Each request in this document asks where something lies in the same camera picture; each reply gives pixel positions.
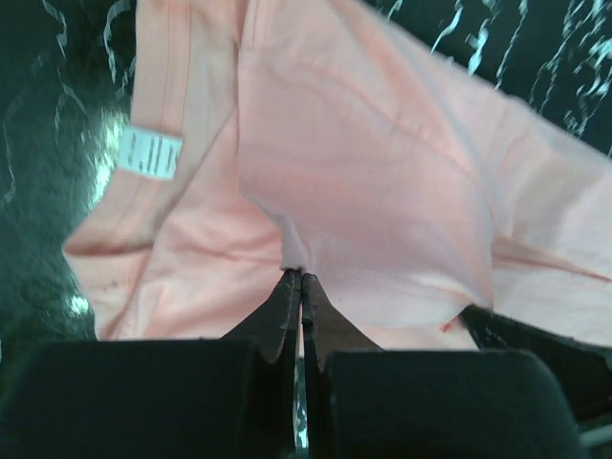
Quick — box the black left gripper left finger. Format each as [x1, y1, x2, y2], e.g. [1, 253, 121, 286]
[1, 271, 301, 458]

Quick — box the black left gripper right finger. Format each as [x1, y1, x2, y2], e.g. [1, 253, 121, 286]
[301, 274, 586, 458]

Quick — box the salmon pink t shirt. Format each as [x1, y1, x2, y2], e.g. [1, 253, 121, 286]
[63, 1, 611, 349]

